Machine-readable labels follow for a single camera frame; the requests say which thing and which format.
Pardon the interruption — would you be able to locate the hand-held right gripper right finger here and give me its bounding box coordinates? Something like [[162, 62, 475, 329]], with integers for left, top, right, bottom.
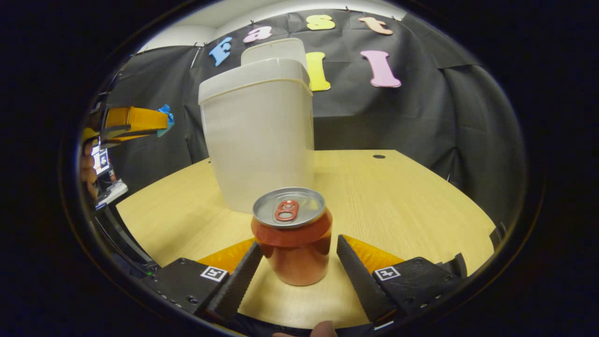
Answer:
[[336, 234, 464, 324]]

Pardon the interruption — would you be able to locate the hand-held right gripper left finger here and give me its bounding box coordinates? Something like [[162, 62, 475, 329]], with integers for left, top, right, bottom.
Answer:
[[140, 238, 264, 323]]

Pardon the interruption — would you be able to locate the blue paper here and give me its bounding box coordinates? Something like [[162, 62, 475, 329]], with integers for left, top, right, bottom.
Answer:
[[156, 104, 175, 138]]

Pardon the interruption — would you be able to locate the red pop can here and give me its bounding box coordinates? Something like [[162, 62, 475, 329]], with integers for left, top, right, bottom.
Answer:
[[251, 187, 333, 286]]

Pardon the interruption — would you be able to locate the white desktop garbage bin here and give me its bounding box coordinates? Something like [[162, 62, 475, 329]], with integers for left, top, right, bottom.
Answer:
[[198, 38, 315, 214]]

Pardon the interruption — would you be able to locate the wooden desktop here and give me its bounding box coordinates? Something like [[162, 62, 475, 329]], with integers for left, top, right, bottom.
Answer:
[[116, 150, 497, 330]]

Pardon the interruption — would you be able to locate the computer monitor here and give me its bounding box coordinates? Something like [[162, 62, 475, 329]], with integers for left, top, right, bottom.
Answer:
[[91, 144, 111, 176]]

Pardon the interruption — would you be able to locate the white side desk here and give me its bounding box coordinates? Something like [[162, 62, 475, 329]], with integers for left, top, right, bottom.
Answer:
[[96, 180, 128, 209]]

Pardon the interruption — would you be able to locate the black backdrop cloth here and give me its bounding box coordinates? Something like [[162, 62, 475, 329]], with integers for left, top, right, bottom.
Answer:
[[101, 8, 527, 230]]

